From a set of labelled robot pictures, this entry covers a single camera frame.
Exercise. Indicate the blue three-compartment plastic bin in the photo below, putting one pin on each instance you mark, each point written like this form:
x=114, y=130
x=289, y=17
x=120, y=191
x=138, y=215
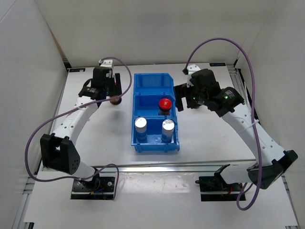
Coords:
x=148, y=90

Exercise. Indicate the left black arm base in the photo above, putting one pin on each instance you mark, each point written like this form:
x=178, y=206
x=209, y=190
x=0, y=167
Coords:
x=101, y=187

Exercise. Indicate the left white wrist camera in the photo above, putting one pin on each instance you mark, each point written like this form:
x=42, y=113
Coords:
x=107, y=63

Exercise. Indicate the black corner label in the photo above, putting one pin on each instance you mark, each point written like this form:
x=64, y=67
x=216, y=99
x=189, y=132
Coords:
x=217, y=64
x=76, y=70

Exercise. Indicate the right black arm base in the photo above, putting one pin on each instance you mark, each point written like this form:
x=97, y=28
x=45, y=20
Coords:
x=214, y=189

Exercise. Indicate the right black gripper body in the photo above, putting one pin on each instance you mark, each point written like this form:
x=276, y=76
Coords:
x=198, y=98

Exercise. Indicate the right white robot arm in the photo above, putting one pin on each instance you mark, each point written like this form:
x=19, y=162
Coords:
x=272, y=160

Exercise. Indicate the right aluminium side rail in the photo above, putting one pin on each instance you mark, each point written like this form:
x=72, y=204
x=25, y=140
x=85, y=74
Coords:
x=243, y=95

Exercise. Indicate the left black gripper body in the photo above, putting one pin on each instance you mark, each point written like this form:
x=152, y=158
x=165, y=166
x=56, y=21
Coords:
x=110, y=87

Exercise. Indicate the silver-top shaker can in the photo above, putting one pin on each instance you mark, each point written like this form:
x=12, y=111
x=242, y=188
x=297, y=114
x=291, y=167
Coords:
x=168, y=126
x=140, y=125

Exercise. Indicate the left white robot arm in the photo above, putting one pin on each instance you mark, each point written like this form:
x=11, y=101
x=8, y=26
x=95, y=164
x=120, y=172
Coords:
x=58, y=149

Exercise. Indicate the red-lid sauce jar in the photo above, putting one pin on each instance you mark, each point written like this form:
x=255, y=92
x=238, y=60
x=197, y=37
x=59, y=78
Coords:
x=165, y=106
x=115, y=100

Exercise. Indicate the right black corner label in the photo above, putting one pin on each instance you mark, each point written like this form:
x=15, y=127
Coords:
x=217, y=64

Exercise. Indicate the left black corner label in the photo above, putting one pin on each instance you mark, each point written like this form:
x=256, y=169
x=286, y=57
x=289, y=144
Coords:
x=76, y=70

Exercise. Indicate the aluminium front rail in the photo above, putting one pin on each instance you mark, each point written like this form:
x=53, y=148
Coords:
x=208, y=166

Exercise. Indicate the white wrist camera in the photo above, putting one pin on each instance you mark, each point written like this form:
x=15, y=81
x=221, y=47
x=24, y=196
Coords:
x=189, y=70
x=107, y=63

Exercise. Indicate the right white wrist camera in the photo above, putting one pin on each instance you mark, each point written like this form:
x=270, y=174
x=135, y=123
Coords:
x=189, y=70

